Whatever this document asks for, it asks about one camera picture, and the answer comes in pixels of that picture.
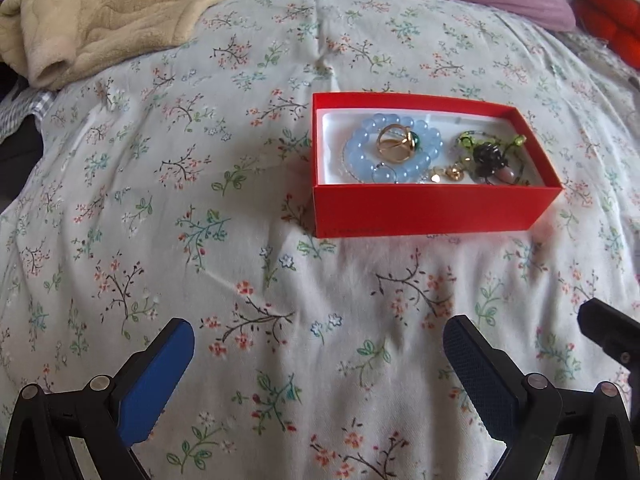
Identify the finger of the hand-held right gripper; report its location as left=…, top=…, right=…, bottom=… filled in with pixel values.
left=577, top=297, right=640, bottom=426

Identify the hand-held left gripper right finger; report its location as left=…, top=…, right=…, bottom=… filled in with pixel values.
left=443, top=315, right=640, bottom=480

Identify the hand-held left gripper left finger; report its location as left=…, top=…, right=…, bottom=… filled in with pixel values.
left=0, top=317, right=195, bottom=480

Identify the red jewelry box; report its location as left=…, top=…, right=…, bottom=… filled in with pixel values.
left=311, top=91, right=565, bottom=239

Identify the gold ring with green stone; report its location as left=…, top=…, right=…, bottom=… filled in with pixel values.
left=376, top=127, right=425, bottom=165

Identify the floral bed sheet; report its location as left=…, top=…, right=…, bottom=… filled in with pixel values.
left=0, top=0, right=640, bottom=480

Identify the dark small-bead strand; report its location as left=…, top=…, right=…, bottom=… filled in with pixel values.
left=457, top=129, right=531, bottom=186

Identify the grey plaid sheet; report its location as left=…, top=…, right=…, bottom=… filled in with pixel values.
left=0, top=87, right=56, bottom=136

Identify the red plush cushion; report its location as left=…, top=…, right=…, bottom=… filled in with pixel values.
left=572, top=0, right=640, bottom=68

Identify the beige fleece blanket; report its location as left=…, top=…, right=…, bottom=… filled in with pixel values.
left=0, top=0, right=246, bottom=92

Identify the green bead bracelet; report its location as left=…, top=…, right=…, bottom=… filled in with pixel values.
left=454, top=130, right=528, bottom=161

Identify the blue bead bracelet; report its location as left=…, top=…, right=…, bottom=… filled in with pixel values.
left=345, top=114, right=445, bottom=185

